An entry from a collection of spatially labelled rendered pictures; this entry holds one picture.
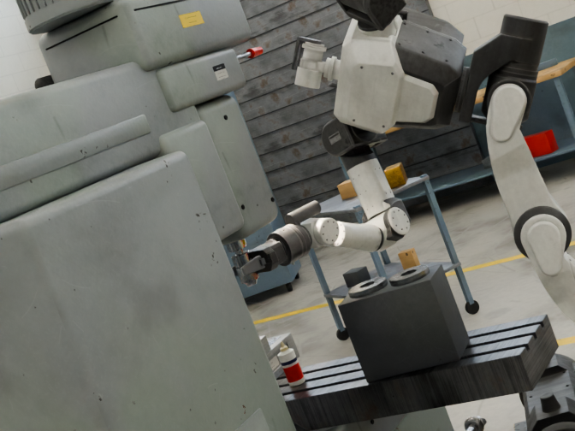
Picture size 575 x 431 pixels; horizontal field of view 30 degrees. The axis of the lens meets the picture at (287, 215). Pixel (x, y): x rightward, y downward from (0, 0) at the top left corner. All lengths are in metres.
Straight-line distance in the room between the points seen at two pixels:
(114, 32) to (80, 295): 0.71
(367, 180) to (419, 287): 0.65
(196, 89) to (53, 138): 0.48
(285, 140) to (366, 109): 8.24
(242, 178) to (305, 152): 8.44
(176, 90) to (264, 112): 8.70
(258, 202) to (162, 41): 0.44
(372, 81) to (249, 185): 0.44
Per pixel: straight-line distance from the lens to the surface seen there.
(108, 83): 2.16
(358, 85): 2.70
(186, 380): 1.92
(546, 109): 10.04
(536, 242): 2.75
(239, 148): 2.47
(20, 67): 12.08
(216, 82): 2.44
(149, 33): 2.29
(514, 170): 2.77
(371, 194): 2.86
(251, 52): 2.64
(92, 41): 2.31
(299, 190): 11.03
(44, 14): 2.25
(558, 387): 2.98
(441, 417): 2.92
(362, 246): 2.77
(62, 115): 2.03
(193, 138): 2.30
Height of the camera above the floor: 1.62
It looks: 7 degrees down
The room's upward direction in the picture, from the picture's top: 21 degrees counter-clockwise
